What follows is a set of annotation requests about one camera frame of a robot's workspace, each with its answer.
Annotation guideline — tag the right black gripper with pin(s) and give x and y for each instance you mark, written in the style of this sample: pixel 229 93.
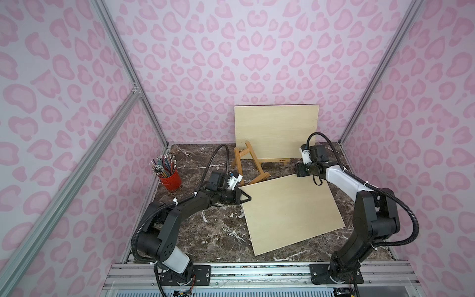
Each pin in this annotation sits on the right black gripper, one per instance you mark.
pixel 300 169

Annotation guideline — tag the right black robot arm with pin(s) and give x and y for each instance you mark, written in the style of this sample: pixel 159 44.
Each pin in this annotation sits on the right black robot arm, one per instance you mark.
pixel 375 215

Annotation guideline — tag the wooden easel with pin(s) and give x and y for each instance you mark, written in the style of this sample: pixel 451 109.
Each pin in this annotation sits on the wooden easel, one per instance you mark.
pixel 285 161
pixel 237 163

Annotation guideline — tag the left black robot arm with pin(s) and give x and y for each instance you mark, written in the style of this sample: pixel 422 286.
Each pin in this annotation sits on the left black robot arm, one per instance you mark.
pixel 155 238

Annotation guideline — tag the plywood board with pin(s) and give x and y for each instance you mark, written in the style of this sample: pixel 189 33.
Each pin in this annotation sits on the plywood board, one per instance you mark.
pixel 288 210
pixel 275 131

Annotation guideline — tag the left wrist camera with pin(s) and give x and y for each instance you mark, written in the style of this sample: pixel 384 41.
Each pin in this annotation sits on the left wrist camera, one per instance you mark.
pixel 233 180

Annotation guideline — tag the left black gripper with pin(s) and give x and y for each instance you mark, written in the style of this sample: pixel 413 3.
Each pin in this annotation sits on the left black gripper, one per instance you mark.
pixel 233 195

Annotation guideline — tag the bunch of coloured pencils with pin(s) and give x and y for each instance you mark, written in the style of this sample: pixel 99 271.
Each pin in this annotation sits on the bunch of coloured pencils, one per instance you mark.
pixel 163 166

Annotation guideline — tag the red pencil bucket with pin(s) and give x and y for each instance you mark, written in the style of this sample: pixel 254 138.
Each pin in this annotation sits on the red pencil bucket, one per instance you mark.
pixel 172 182

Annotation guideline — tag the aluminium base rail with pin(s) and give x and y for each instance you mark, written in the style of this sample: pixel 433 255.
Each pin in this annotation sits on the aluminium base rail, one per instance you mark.
pixel 265 279

